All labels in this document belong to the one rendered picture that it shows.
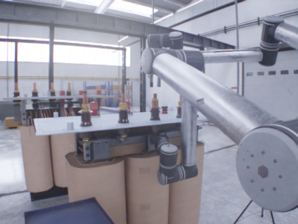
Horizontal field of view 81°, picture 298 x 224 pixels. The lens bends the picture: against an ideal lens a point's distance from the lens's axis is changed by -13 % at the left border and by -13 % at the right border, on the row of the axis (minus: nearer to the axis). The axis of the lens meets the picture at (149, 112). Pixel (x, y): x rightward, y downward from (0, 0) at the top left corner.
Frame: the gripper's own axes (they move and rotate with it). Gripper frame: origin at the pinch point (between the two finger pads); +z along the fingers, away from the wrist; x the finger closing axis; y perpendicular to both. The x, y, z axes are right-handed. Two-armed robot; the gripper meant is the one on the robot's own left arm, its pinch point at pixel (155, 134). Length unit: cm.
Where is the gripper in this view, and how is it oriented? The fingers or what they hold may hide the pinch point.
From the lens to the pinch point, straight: 156.8
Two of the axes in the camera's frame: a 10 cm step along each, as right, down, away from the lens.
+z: -2.2, -2.9, 9.3
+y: 0.5, -9.6, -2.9
